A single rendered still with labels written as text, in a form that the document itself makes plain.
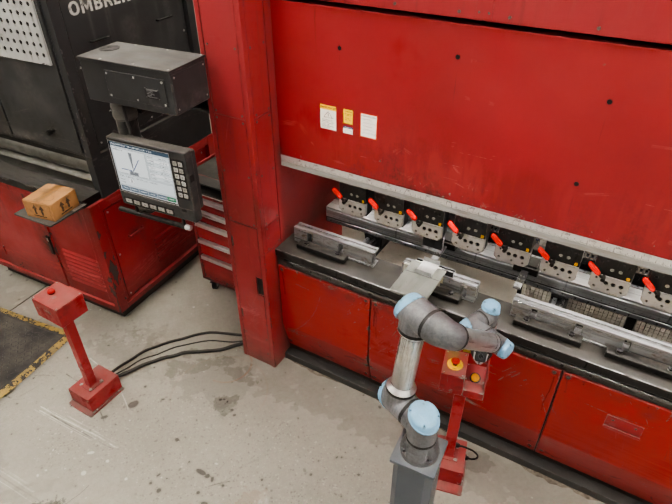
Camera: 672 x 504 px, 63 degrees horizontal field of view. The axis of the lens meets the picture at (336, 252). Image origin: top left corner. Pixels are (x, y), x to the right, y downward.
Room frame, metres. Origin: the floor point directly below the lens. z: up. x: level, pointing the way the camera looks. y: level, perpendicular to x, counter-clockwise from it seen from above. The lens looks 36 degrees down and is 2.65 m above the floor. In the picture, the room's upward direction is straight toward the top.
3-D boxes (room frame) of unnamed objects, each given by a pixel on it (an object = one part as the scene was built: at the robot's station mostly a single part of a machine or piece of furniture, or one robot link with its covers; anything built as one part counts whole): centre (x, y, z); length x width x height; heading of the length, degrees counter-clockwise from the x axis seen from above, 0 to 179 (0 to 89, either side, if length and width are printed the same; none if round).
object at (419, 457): (1.27, -0.32, 0.82); 0.15 x 0.15 x 0.10
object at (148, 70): (2.41, 0.84, 1.53); 0.51 x 0.25 x 0.85; 65
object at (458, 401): (1.70, -0.58, 0.39); 0.05 x 0.05 x 0.54; 72
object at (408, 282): (2.04, -0.39, 1.00); 0.26 x 0.18 x 0.01; 149
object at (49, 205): (2.71, 1.65, 1.04); 0.30 x 0.26 x 0.12; 63
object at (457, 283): (2.14, -0.52, 0.92); 0.39 x 0.06 x 0.10; 59
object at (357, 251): (2.45, 0.00, 0.92); 0.50 x 0.06 x 0.10; 59
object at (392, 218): (2.28, -0.27, 1.26); 0.15 x 0.09 x 0.17; 59
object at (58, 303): (2.17, 1.45, 0.41); 0.25 x 0.20 x 0.83; 149
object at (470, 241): (2.07, -0.62, 1.26); 0.15 x 0.09 x 0.17; 59
